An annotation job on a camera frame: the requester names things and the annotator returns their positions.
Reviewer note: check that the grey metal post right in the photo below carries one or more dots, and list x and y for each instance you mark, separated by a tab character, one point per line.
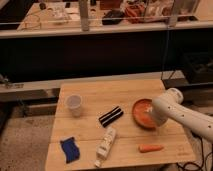
174	13

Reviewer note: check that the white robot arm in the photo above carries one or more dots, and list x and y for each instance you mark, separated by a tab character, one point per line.
168	106

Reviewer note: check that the grey metal post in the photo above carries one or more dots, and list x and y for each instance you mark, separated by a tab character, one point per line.
83	9
174	13

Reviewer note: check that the white lotion tube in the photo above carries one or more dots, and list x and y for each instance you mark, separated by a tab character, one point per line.
105	146

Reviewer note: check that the black crate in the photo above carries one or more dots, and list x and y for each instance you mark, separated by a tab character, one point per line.
198	67

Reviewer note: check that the blue cloth piece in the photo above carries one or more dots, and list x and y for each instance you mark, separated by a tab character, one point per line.
70	149

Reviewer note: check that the translucent plastic cup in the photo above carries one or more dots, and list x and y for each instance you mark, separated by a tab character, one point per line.
74	105

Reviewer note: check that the orange carrot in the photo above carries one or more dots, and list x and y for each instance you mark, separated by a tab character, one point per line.
144	148

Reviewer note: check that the black white striped block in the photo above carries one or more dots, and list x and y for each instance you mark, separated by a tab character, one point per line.
110	116

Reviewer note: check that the black bag on bench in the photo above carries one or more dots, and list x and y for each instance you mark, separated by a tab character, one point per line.
112	17

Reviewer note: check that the grey metal post left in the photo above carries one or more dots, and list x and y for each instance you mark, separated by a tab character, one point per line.
83	9

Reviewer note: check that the red orange cloth pile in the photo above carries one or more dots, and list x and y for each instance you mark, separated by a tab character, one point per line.
135	13

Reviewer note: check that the orange ceramic bowl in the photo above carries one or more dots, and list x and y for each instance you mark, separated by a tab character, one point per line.
141	113

